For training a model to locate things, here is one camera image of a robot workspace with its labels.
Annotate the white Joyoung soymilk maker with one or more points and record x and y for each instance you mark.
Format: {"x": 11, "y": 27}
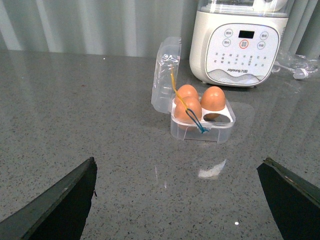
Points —
{"x": 235, "y": 42}

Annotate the brown egg back right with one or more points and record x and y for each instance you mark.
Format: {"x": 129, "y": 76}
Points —
{"x": 213, "y": 99}

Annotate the white power cable plug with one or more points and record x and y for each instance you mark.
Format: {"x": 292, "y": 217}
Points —
{"x": 298, "y": 73}

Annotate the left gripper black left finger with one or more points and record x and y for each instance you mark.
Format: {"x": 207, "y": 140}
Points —
{"x": 59, "y": 213}

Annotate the yellow blue rubber band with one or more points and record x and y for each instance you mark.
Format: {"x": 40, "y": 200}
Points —
{"x": 173, "y": 82}

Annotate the brown egg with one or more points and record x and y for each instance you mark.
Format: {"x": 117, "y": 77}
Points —
{"x": 186, "y": 90}
{"x": 213, "y": 99}
{"x": 186, "y": 112}

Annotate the clear plastic egg box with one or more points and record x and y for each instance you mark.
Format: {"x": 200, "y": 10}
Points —
{"x": 204, "y": 116}

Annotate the clear plastic bag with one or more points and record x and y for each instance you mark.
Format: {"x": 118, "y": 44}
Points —
{"x": 294, "y": 61}

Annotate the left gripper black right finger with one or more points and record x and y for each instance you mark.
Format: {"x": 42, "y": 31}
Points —
{"x": 293, "y": 201}

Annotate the brown egg front left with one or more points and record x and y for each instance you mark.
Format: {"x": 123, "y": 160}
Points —
{"x": 186, "y": 112}

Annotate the brown egg back left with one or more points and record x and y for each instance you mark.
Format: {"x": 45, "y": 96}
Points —
{"x": 186, "y": 90}

